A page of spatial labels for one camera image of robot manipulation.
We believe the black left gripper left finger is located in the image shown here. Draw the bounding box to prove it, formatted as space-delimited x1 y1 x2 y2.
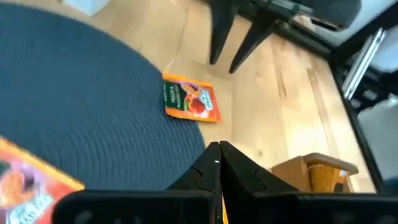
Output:
52 141 222 224

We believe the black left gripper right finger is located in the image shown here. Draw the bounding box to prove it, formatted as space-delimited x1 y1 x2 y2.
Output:
220 140 398 224

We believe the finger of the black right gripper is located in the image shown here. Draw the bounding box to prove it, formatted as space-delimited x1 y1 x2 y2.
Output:
208 0 241 65
229 12 280 75

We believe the wooden three-compartment tray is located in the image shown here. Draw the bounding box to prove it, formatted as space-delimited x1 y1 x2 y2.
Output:
269 152 360 194

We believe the round dark blue woven mat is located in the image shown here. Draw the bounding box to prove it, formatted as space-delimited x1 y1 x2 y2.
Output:
0 2 208 191

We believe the black aluminium table frame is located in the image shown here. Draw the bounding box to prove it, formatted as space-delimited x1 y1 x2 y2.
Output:
273 2 398 194

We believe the silver aluminium bracket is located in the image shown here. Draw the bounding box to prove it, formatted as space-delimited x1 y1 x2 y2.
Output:
341 27 388 101

